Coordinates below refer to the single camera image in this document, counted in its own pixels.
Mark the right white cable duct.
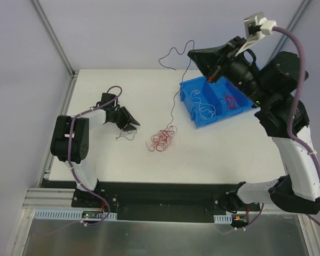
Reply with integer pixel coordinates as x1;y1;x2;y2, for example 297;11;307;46
213;214;233;225

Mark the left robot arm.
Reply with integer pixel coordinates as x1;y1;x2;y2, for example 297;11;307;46
50;92;140;207

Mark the aluminium frame post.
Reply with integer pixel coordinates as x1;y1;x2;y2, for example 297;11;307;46
29;0;79;78
268;0;313;60

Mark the left aluminium frame post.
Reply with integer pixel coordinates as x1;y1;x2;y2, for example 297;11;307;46
29;0;79;78

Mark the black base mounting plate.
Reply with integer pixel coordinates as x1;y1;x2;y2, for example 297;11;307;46
70;181;265;222

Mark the right aluminium frame post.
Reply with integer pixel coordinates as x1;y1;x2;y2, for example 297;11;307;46
268;0;313;60

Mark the blue divided plastic bin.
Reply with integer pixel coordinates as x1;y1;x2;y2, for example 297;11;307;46
180;76;253;128

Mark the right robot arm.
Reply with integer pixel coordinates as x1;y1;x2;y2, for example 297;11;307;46
188;37;320;215

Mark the left white cable duct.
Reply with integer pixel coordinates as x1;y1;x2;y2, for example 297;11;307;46
34;210;117;222

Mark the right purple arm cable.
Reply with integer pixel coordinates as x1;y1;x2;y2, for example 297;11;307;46
271;26;320;233

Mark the red blue wire bundle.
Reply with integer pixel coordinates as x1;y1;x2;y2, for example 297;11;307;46
145;125;179;153

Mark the white wire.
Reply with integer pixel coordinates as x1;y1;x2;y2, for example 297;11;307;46
189;89;203;107
197;105;219;121

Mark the short dark wire piece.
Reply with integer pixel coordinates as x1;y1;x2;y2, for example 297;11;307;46
116;127;137;141

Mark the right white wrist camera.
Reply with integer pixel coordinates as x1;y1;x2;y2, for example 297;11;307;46
236;12;277;56

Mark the white cable duct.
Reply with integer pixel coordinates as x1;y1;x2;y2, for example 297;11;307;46
213;214;233;225
34;210;117;222

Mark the dark blue wire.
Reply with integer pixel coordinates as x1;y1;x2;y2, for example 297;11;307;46
157;39;196;129

